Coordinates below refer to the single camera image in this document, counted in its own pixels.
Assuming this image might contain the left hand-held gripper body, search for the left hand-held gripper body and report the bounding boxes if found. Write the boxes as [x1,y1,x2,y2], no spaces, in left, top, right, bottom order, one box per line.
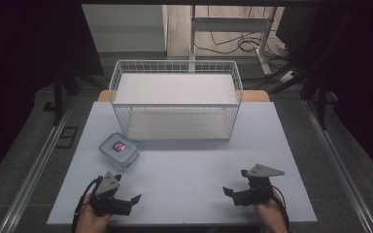
[89,171,133,217]

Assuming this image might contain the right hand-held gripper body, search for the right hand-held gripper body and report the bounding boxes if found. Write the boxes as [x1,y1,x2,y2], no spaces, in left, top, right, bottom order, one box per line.
[232,163,287,207]

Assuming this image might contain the clear lidded food container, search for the clear lidded food container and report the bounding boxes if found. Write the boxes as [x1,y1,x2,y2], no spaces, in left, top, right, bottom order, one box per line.
[98,131,141,169]

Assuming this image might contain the white wire basket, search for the white wire basket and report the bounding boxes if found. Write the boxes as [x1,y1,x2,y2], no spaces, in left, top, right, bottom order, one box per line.
[108,59,244,142]

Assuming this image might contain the person's right hand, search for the person's right hand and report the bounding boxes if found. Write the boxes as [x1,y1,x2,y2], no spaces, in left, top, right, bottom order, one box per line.
[254,193,289,233]

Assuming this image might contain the person's left hand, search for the person's left hand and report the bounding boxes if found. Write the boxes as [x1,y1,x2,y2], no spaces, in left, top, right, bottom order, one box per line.
[75,193,114,233]

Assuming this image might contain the white power strip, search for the white power strip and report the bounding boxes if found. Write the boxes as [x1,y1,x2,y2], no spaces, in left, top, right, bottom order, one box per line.
[279,70,297,83]

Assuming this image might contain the black tripod stand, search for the black tripod stand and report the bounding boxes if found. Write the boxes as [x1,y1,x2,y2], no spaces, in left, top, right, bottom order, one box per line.
[255,9,360,131]

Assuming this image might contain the white cabinet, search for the white cabinet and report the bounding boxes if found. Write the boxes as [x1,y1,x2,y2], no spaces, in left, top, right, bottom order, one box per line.
[81,4,169,53]

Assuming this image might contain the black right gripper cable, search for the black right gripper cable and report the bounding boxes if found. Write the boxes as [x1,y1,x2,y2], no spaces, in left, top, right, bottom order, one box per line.
[271,184,290,231]

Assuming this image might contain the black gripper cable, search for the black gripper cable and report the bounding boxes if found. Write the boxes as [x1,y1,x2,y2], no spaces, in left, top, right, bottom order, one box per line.
[271,184,290,231]
[72,175,104,233]

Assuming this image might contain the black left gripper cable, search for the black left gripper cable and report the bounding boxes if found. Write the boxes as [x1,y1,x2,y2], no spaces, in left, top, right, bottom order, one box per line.
[72,175,104,233]

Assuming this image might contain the metal floor rail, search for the metal floor rail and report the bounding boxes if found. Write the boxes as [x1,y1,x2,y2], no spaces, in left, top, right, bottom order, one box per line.
[0,96,76,233]
[301,98,373,233]

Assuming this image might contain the black floor cables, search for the black floor cables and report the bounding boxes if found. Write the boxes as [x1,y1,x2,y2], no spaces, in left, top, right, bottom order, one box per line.
[194,5,290,61]

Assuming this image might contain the white desk frame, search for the white desk frame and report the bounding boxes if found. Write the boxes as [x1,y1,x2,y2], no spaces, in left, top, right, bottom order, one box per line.
[188,4,279,76]

